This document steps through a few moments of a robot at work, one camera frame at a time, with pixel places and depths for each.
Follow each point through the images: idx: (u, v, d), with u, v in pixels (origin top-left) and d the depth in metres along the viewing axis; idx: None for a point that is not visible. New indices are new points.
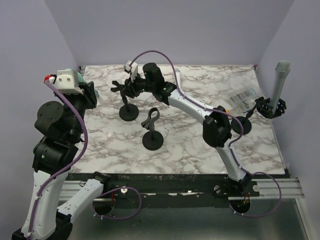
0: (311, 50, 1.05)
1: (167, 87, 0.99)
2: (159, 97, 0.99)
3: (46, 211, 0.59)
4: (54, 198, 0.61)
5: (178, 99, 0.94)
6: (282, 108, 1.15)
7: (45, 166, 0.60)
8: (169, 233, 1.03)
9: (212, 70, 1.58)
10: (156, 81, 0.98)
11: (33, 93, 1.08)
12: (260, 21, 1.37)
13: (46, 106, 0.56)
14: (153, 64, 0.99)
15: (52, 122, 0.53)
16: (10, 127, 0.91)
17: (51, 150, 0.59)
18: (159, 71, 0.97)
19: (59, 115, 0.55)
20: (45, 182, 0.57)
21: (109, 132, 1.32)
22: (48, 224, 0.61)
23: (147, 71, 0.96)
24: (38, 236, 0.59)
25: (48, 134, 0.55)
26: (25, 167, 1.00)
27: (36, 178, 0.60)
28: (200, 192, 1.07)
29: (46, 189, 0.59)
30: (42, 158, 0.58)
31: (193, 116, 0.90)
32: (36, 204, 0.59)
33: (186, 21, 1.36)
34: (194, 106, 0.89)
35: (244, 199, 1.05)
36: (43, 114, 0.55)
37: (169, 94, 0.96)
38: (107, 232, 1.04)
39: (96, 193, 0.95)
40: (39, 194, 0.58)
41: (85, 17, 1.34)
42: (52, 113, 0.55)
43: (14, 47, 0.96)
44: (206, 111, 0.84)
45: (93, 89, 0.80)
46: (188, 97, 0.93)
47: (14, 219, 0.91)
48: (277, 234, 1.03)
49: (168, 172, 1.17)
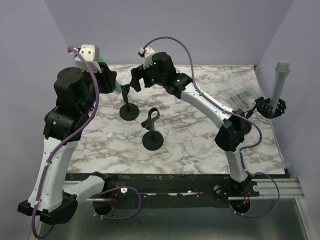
0: (311, 50, 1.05)
1: (180, 78, 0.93)
2: (171, 89, 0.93)
3: (55, 178, 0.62)
4: (63, 167, 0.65)
5: (193, 95, 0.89)
6: (282, 108, 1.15)
7: (56, 131, 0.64)
8: (169, 233, 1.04)
9: (212, 70, 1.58)
10: (167, 71, 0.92)
11: (32, 93, 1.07)
12: (260, 22, 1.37)
13: (65, 71, 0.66)
14: (164, 52, 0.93)
15: (70, 82, 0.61)
16: (11, 127, 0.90)
17: (63, 116, 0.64)
18: (170, 60, 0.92)
19: (77, 77, 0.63)
20: (56, 147, 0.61)
21: (109, 132, 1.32)
22: (56, 194, 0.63)
23: (157, 60, 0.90)
24: (45, 205, 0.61)
25: (65, 95, 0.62)
26: (27, 167, 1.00)
27: (47, 144, 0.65)
28: (200, 192, 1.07)
29: (56, 156, 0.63)
30: (54, 124, 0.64)
31: (207, 114, 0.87)
32: (46, 171, 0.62)
33: (186, 22, 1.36)
34: (212, 106, 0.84)
35: (244, 199, 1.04)
36: (63, 76, 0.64)
37: (182, 87, 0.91)
38: (107, 232, 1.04)
39: (98, 188, 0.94)
40: (49, 160, 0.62)
41: (85, 17, 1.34)
42: (71, 76, 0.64)
43: (14, 47, 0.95)
44: (225, 114, 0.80)
45: (114, 76, 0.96)
46: (205, 94, 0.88)
47: (15, 220, 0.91)
48: (276, 234, 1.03)
49: (168, 172, 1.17)
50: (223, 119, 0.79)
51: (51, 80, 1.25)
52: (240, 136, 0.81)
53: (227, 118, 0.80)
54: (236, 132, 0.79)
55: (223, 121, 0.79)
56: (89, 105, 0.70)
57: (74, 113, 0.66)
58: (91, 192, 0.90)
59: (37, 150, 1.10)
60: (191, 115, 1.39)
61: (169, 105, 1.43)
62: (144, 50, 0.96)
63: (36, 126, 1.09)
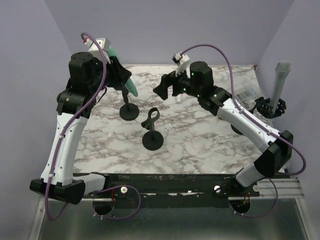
0: (311, 50, 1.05)
1: (217, 93, 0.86)
2: (207, 104, 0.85)
3: (68, 151, 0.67)
4: (74, 144, 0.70)
5: (233, 113, 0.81)
6: (282, 108, 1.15)
7: (68, 107, 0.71)
8: (169, 233, 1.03)
9: (212, 70, 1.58)
10: (205, 83, 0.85)
11: (32, 93, 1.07)
12: (260, 21, 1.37)
13: (78, 54, 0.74)
14: (203, 64, 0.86)
15: (83, 61, 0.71)
16: (11, 127, 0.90)
17: (74, 95, 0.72)
18: (210, 73, 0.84)
19: (89, 58, 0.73)
20: (69, 120, 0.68)
21: (109, 132, 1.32)
22: (68, 167, 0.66)
23: (196, 71, 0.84)
24: (59, 179, 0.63)
25: (78, 73, 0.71)
26: (27, 167, 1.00)
27: (59, 119, 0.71)
28: (200, 192, 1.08)
29: (70, 129, 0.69)
30: (67, 101, 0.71)
31: (248, 134, 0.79)
32: (60, 144, 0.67)
33: (186, 21, 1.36)
34: (255, 126, 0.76)
35: (244, 199, 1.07)
36: (76, 57, 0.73)
37: (220, 103, 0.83)
38: (107, 232, 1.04)
39: (100, 183, 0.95)
40: (63, 133, 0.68)
41: (85, 17, 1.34)
42: (83, 57, 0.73)
43: (14, 47, 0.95)
44: (270, 136, 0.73)
45: (126, 73, 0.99)
46: (245, 112, 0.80)
47: (15, 220, 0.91)
48: (277, 234, 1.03)
49: (168, 172, 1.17)
50: (269, 142, 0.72)
51: (51, 80, 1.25)
52: (284, 160, 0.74)
53: (272, 140, 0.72)
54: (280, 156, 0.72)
55: (269, 145, 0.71)
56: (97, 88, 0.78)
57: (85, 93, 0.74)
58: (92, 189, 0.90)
59: (38, 150, 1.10)
60: (191, 115, 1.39)
61: (169, 105, 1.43)
62: (181, 56, 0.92)
63: (36, 126, 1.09)
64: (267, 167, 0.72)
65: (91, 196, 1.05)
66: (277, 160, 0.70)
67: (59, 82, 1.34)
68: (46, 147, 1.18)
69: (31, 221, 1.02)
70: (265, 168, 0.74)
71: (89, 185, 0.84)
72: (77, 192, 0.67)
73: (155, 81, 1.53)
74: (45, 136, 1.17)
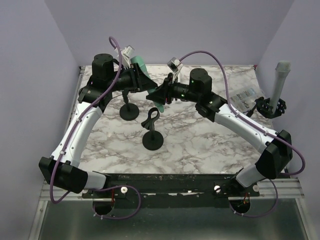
0: (311, 50, 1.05)
1: (214, 100, 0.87)
2: (204, 111, 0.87)
3: (81, 135, 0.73)
4: (86, 131, 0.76)
5: (229, 117, 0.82)
6: (281, 108, 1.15)
7: (89, 99, 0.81)
8: (169, 233, 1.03)
9: (212, 70, 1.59)
10: (204, 92, 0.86)
11: (32, 93, 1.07)
12: (260, 21, 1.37)
13: (100, 55, 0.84)
14: (203, 72, 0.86)
15: (105, 61, 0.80)
16: (10, 127, 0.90)
17: (95, 90, 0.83)
18: (210, 83, 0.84)
19: (110, 59, 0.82)
20: (88, 107, 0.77)
21: (109, 132, 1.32)
22: (78, 150, 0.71)
23: (196, 80, 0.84)
24: (68, 158, 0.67)
25: (99, 72, 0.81)
26: (27, 166, 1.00)
27: (79, 107, 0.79)
28: (200, 192, 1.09)
29: (87, 115, 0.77)
30: (88, 93, 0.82)
31: (247, 137, 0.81)
32: (75, 126, 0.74)
33: (186, 21, 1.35)
34: (251, 128, 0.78)
35: (244, 199, 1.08)
36: (98, 58, 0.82)
37: (217, 109, 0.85)
38: (107, 232, 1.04)
39: (101, 180, 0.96)
40: (81, 117, 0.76)
41: (85, 17, 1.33)
42: (105, 58, 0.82)
43: (14, 47, 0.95)
44: (267, 136, 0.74)
45: (148, 81, 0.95)
46: (242, 115, 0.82)
47: (14, 220, 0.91)
48: (277, 234, 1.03)
49: (168, 172, 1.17)
50: (266, 143, 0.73)
51: (51, 80, 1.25)
52: (285, 161, 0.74)
53: (270, 141, 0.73)
54: (281, 156, 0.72)
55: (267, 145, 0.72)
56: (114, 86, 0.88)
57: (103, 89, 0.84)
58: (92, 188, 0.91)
59: (38, 150, 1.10)
60: (191, 115, 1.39)
61: (169, 105, 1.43)
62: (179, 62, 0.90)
63: (36, 125, 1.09)
64: (269, 169, 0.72)
65: (91, 196, 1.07)
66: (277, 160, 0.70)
67: (59, 82, 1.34)
68: (46, 147, 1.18)
69: (31, 221, 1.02)
70: (267, 171, 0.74)
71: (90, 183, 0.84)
72: (80, 181, 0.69)
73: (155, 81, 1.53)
74: (45, 136, 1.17)
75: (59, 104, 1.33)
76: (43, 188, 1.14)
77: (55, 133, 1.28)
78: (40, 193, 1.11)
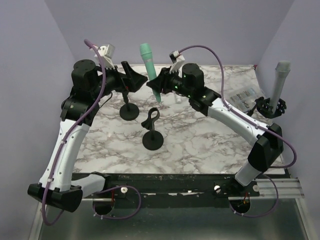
0: (311, 50, 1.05)
1: (207, 94, 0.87)
2: (197, 105, 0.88)
3: (68, 157, 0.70)
4: (74, 150, 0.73)
5: (222, 111, 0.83)
6: (282, 108, 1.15)
7: (72, 114, 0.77)
8: (169, 233, 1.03)
9: (212, 70, 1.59)
10: (196, 86, 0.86)
11: (32, 93, 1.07)
12: (260, 21, 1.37)
13: (80, 63, 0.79)
14: (196, 66, 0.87)
15: (86, 71, 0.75)
16: (10, 127, 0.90)
17: (78, 103, 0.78)
18: (202, 76, 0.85)
19: (91, 68, 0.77)
20: (72, 125, 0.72)
21: (109, 132, 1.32)
22: (68, 173, 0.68)
23: (188, 74, 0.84)
24: (57, 184, 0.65)
25: (81, 83, 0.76)
26: (27, 166, 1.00)
27: (63, 126, 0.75)
28: (200, 192, 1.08)
29: (72, 135, 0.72)
30: (71, 107, 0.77)
31: (239, 131, 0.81)
32: (61, 148, 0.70)
33: (186, 21, 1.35)
34: (243, 121, 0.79)
35: (244, 199, 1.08)
36: (78, 67, 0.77)
37: (209, 103, 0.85)
38: (107, 232, 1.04)
39: (100, 183, 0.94)
40: (65, 138, 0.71)
41: (85, 17, 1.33)
42: (86, 66, 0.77)
43: (14, 47, 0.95)
44: (258, 129, 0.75)
45: (140, 78, 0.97)
46: (234, 109, 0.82)
47: (14, 220, 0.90)
48: (277, 234, 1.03)
49: (168, 172, 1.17)
50: (257, 136, 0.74)
51: (51, 80, 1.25)
52: (276, 154, 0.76)
53: (261, 134, 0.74)
54: (272, 149, 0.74)
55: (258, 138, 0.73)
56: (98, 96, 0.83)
57: (87, 101, 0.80)
58: (92, 192, 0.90)
59: (37, 150, 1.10)
60: (191, 115, 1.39)
61: (169, 106, 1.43)
62: (179, 53, 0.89)
63: (36, 126, 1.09)
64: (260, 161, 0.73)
65: (91, 196, 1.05)
66: (267, 153, 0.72)
67: (59, 82, 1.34)
68: (46, 147, 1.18)
69: (31, 221, 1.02)
70: (258, 163, 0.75)
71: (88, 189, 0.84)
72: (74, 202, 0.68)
73: None
74: (45, 136, 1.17)
75: (59, 104, 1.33)
76: None
77: (55, 133, 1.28)
78: None
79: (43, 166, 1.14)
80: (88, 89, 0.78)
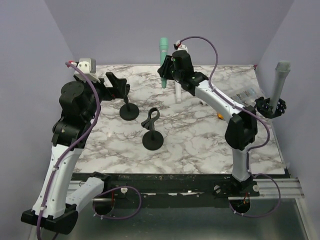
0: (311, 50, 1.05)
1: (196, 76, 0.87)
2: (186, 86, 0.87)
3: (60, 184, 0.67)
4: (67, 175, 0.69)
5: (206, 91, 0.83)
6: (282, 108, 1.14)
7: (65, 139, 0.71)
8: (169, 233, 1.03)
9: (212, 70, 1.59)
10: (184, 68, 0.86)
11: (32, 93, 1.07)
12: (259, 21, 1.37)
13: (68, 85, 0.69)
14: (184, 50, 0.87)
15: (74, 97, 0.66)
16: (10, 127, 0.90)
17: (70, 126, 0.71)
18: (189, 58, 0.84)
19: (80, 91, 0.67)
20: (63, 153, 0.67)
21: (109, 132, 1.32)
22: (61, 199, 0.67)
23: (176, 57, 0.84)
24: (50, 212, 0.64)
25: (70, 109, 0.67)
26: (26, 166, 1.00)
27: (55, 151, 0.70)
28: (200, 192, 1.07)
29: (64, 161, 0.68)
30: (63, 132, 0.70)
31: (218, 110, 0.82)
32: (53, 175, 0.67)
33: (186, 22, 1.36)
34: (223, 101, 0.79)
35: (244, 199, 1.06)
36: (66, 91, 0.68)
37: (196, 84, 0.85)
38: (107, 232, 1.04)
39: (98, 189, 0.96)
40: (57, 165, 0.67)
41: (84, 17, 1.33)
42: (74, 90, 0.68)
43: (13, 47, 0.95)
44: (235, 109, 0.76)
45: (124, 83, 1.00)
46: (218, 90, 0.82)
47: (13, 220, 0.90)
48: (277, 234, 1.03)
49: (168, 172, 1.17)
50: (233, 114, 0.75)
51: (51, 80, 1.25)
52: (251, 135, 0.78)
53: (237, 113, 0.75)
54: (246, 130, 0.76)
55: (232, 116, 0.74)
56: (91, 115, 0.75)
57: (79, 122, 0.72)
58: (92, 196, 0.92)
59: (37, 150, 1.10)
60: (191, 115, 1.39)
61: (169, 106, 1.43)
62: (180, 43, 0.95)
63: (35, 126, 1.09)
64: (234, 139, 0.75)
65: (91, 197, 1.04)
66: (240, 131, 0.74)
67: (59, 82, 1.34)
68: (46, 147, 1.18)
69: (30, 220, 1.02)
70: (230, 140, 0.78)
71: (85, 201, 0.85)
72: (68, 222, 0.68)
73: (155, 81, 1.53)
74: (44, 136, 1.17)
75: (59, 104, 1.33)
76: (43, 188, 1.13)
77: None
78: None
79: (43, 167, 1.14)
80: (79, 112, 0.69)
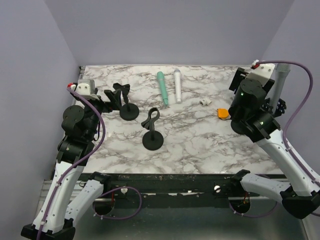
0: (312, 50, 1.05)
1: (265, 121, 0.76)
2: (250, 130, 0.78)
3: (61, 199, 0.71)
4: (69, 191, 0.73)
5: (279, 148, 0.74)
6: (281, 108, 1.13)
7: (68, 156, 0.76)
8: (169, 233, 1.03)
9: (212, 70, 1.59)
10: (253, 107, 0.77)
11: (32, 94, 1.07)
12: (260, 21, 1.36)
13: (70, 109, 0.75)
14: (257, 85, 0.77)
15: (75, 122, 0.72)
16: (10, 127, 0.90)
17: (74, 144, 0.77)
18: (263, 99, 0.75)
19: (80, 115, 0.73)
20: (67, 170, 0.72)
21: (109, 132, 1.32)
22: (61, 213, 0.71)
23: (248, 93, 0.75)
24: (50, 226, 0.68)
25: (72, 132, 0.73)
26: (27, 166, 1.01)
27: (59, 167, 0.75)
28: (200, 192, 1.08)
29: (66, 177, 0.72)
30: (67, 150, 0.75)
31: (289, 176, 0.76)
32: (55, 191, 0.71)
33: (186, 22, 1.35)
34: (299, 169, 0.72)
35: (244, 199, 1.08)
36: (68, 116, 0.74)
37: (267, 134, 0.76)
38: (106, 232, 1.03)
39: (97, 194, 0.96)
40: (60, 181, 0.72)
41: (85, 18, 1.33)
42: (75, 114, 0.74)
43: (12, 48, 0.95)
44: (314, 184, 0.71)
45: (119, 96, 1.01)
46: (292, 150, 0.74)
47: (13, 220, 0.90)
48: (277, 234, 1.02)
49: (168, 172, 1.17)
50: (312, 192, 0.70)
51: (51, 80, 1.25)
52: None
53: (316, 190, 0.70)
54: None
55: (312, 195, 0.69)
56: (93, 132, 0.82)
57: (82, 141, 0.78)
58: (93, 200, 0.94)
59: (38, 150, 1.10)
60: (191, 115, 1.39)
61: (169, 105, 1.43)
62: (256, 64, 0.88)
63: (36, 126, 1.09)
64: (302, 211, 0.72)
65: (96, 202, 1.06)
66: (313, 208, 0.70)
67: (59, 82, 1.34)
68: (46, 147, 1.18)
69: (31, 219, 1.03)
70: (295, 210, 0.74)
71: (83, 211, 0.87)
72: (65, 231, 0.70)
73: (155, 81, 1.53)
74: (45, 136, 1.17)
75: (59, 104, 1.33)
76: (43, 188, 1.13)
77: (55, 133, 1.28)
78: (40, 192, 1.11)
79: (43, 167, 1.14)
80: (81, 133, 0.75)
